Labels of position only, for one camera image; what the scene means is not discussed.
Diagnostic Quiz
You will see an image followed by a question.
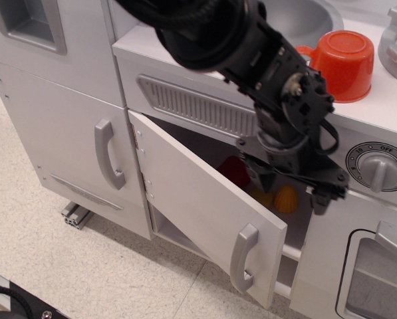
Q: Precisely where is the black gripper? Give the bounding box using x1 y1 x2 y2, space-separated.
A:
236 133 349 215

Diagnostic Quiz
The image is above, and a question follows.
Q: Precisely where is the silver cabinet door handle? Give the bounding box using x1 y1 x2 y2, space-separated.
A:
229 223 259 294

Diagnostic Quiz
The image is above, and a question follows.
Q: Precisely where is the white cabinet door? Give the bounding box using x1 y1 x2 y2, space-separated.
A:
128 110 287 308

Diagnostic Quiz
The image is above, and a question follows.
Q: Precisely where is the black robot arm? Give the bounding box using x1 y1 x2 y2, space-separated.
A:
120 1 349 215

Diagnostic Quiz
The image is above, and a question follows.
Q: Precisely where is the yellow toy corn piece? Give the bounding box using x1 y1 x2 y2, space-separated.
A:
273 185 299 213

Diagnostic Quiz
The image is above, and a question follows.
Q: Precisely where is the yellow toy potato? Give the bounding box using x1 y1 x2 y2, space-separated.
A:
249 187 274 208

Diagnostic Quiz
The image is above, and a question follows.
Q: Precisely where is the red toy bell pepper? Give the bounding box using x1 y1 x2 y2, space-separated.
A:
217 156 251 189

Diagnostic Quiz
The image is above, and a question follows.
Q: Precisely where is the silver timer knob dial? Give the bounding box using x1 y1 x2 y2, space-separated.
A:
345 142 397 193

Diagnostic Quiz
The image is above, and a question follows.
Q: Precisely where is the oven door with window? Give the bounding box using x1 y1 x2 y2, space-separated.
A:
336 229 397 318

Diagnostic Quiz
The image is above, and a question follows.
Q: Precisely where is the orange plastic cup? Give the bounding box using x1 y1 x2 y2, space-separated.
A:
296 30 374 103

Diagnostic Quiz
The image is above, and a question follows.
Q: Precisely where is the silver vent grille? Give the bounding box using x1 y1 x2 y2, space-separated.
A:
136 74 258 137

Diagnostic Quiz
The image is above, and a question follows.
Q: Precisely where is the silver sink bowl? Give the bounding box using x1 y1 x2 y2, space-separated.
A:
263 0 344 47

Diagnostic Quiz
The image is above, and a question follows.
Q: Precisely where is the white toy kitchen unit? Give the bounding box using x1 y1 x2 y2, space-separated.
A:
0 1 397 318

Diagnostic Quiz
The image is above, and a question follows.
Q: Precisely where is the silver fridge emblem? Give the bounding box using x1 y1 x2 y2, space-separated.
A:
51 174 124 211

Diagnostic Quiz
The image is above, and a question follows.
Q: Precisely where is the white fridge door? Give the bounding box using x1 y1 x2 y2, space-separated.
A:
0 63 152 239

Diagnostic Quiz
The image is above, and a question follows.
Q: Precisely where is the silver oven handle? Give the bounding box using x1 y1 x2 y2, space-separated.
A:
374 221 397 256

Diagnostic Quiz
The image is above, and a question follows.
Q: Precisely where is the silver fridge door handle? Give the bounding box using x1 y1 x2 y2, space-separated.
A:
94 119 126 190

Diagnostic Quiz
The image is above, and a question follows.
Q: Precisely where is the aluminium extrusion rail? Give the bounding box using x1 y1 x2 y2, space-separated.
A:
61 202 94 230

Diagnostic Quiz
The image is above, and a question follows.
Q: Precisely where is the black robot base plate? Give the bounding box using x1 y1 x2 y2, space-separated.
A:
0 284 68 318

